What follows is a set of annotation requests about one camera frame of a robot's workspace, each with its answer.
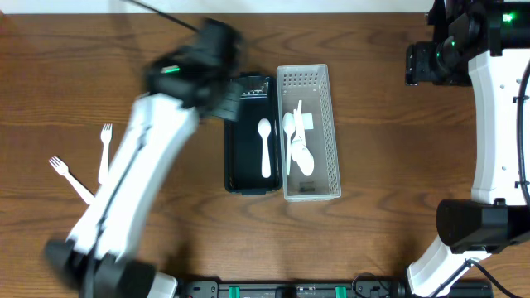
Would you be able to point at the white label sticker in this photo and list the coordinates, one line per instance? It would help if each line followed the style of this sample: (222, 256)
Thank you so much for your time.
(307, 119)

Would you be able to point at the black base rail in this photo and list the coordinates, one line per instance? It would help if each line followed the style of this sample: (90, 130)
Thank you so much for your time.
(363, 286)

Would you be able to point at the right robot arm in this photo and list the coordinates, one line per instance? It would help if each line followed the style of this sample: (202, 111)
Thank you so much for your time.
(483, 45)

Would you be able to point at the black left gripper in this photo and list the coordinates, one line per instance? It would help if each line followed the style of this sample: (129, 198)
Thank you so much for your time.
(226, 104)

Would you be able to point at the white plastic spoon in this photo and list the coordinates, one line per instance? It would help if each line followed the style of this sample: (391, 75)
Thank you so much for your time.
(301, 155)
(289, 128)
(264, 130)
(299, 108)
(300, 129)

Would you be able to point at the clear plastic basket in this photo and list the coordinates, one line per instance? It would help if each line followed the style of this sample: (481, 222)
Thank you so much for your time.
(311, 84)

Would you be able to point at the white plastic fork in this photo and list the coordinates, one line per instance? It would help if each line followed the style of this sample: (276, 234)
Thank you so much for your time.
(105, 137)
(62, 169)

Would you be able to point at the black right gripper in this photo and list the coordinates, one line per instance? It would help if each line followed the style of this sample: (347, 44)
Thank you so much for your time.
(424, 66)

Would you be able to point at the black plastic basket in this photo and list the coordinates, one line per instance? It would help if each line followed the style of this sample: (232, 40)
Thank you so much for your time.
(243, 144)

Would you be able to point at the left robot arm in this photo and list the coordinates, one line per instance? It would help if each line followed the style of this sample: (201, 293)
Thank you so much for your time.
(98, 258)

